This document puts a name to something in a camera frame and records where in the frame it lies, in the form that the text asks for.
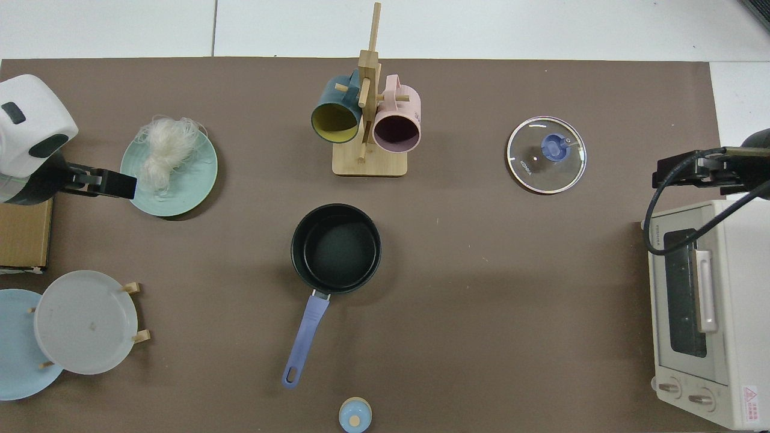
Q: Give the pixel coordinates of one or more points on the light blue plate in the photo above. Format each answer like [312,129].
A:
[18,355]

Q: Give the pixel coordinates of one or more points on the grey plate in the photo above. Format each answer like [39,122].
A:
[84,322]

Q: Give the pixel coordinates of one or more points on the pale toaster oven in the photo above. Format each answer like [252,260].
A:
[740,300]

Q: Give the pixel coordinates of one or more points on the green round plate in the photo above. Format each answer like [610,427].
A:
[192,180]

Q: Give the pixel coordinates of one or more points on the glass lid with blue knob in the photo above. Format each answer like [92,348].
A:
[535,168]

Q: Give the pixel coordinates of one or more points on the brown table cloth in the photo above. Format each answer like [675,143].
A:
[511,300]

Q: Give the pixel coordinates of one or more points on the dark blue cup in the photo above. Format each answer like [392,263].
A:
[334,120]

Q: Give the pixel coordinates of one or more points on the white vermicelli bundle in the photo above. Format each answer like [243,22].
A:
[165,150]

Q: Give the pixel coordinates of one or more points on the dark corner object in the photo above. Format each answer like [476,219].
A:
[759,11]

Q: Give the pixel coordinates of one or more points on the pink cup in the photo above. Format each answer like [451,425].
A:
[397,129]

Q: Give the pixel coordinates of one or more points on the wooden plate rack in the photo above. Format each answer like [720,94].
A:
[142,336]

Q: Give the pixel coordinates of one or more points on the small blue round thing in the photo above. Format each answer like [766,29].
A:
[355,416]

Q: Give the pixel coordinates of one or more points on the wooden cup stand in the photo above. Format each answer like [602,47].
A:
[368,162]

